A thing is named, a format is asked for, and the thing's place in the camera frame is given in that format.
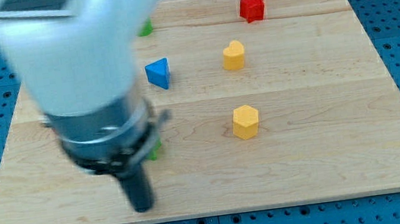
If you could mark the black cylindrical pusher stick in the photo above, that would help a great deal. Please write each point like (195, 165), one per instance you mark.
(137, 188)

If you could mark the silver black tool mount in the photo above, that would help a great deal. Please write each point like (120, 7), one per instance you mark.
(115, 137)

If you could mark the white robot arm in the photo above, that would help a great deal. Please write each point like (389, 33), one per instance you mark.
(77, 61)

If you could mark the green star block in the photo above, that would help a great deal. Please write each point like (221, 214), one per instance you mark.
(154, 152)

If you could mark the blue triangle block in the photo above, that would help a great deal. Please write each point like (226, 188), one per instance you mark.
(158, 73)

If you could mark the red star block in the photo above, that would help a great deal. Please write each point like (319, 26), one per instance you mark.
(252, 10)

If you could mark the green block at top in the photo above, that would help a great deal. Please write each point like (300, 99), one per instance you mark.
(146, 29)

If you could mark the yellow hexagon block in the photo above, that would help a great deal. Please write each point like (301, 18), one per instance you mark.
(245, 122)

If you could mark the yellow heart block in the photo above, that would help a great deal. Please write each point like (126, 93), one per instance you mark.
(233, 56)

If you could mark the wooden board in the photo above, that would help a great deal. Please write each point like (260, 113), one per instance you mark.
(329, 115)

